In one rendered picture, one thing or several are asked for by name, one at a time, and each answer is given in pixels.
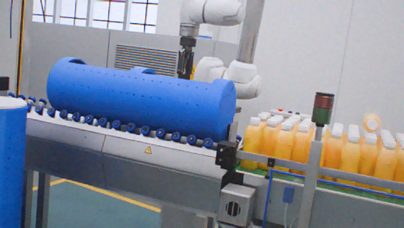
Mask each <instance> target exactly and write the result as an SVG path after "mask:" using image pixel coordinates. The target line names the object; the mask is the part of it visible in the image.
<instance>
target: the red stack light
mask: <svg viewBox="0 0 404 228"><path fill-rule="evenodd" d="M334 102H335V97H326V96H318V95H315V101H314V104H313V107H315V108H323V109H328V110H332V109H333V105H334Z"/></svg>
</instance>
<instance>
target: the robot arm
mask: <svg viewBox="0 0 404 228"><path fill-rule="evenodd" d="M264 4H265V0H247V1H246V5H245V8H244V7H243V5H242V4H240V3H239V2H237V0H181V3H180V11H179V18H180V25H179V26H180V27H179V36H182V37H181V38H180V42H179V45H182V46H183V48H182V50H179V59H178V64H177V74H178V78H179V79H187V80H190V75H191V74H192V72H193V57H194V54H195V52H192V47H196V38H198V35H199V29H200V24H209V25H214V26H236V25H238V24H240V23H242V29H241V32H240V38H239V43H238V46H237V57H236V60H235V61H232V62H231V64H230V66H229V68H228V69H227V68H225V67H224V63H223V62H222V60H219V58H213V57H203V58H202V60H200V62H199V63H198V65H197V67H196V71H195V74H194V77H193V81H197V82H205V83H209V84H212V83H213V81H214V80H215V79H216V78H220V79H229V80H231V81H233V82H234V85H235V87H236V93H237V99H238V100H251V99H253V98H256V97H258V96H259V95H260V91H261V89H262V87H263V81H262V78H260V75H257V67H256V66H255V64H254V63H253V62H254V55H255V49H256V45H257V42H258V36H259V29H260V24H261V21H262V17H263V10H264Z"/></svg>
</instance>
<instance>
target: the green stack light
mask: <svg viewBox="0 0 404 228"><path fill-rule="evenodd" d="M332 111H333V109H332V110H328V109H323V108H315V107H313V109H312V116H311V119H310V121H311V122H313V123H317V124H321V125H330V124H331V120H332Z"/></svg>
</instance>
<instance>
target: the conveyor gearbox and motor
mask: <svg viewBox="0 0 404 228"><path fill-rule="evenodd" d="M255 194H256V189H255V188H249V187H245V186H242V185H237V184H234V183H228V184H227V185H226V186H225V188H223V189H221V193H220V197H219V211H218V216H217V217H216V223H218V225H219V227H218V228H252V227H253V222H252V220H251V219H252V217H253V206H254V202H255Z"/></svg>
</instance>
